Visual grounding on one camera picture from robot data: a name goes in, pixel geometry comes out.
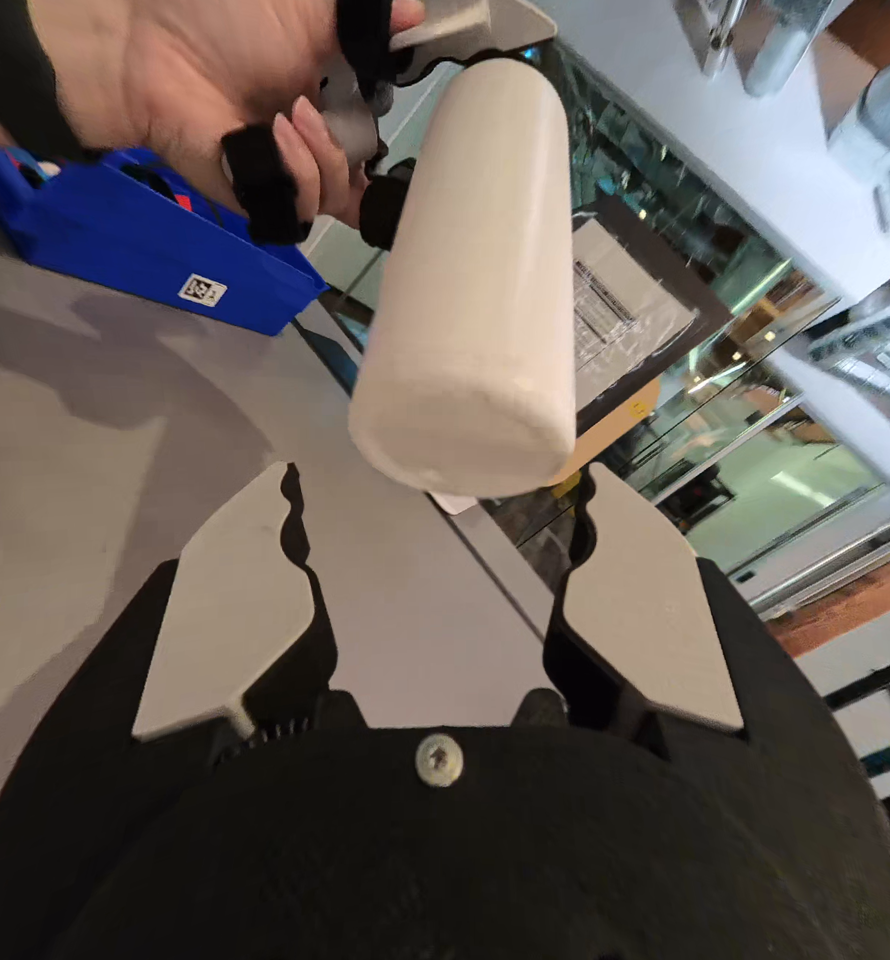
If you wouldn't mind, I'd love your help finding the black wristband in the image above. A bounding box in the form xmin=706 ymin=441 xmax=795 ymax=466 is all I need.
xmin=0 ymin=0 xmax=104 ymax=162

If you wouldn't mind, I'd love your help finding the blue plastic bin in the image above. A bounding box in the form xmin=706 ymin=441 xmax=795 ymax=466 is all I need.
xmin=0 ymin=146 xmax=329 ymax=337

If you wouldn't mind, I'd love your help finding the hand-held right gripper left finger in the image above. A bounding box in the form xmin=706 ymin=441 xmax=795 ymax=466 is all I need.
xmin=131 ymin=461 xmax=339 ymax=744

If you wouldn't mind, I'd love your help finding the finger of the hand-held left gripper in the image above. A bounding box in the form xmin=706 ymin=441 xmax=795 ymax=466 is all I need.
xmin=388 ymin=0 xmax=558 ymax=87

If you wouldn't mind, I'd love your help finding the person's left hand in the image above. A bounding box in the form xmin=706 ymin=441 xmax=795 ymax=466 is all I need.
xmin=28 ymin=0 xmax=425 ymax=230

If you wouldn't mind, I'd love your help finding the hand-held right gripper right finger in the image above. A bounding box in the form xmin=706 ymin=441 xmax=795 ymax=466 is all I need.
xmin=544 ymin=461 xmax=746 ymax=735

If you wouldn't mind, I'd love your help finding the acrylic sign stand wooden board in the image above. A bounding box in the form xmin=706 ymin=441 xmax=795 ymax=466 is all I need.
xmin=430 ymin=196 xmax=734 ymax=517

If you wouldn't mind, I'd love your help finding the white plastic water bottle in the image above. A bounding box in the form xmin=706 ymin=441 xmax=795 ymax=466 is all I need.
xmin=347 ymin=58 xmax=577 ymax=500

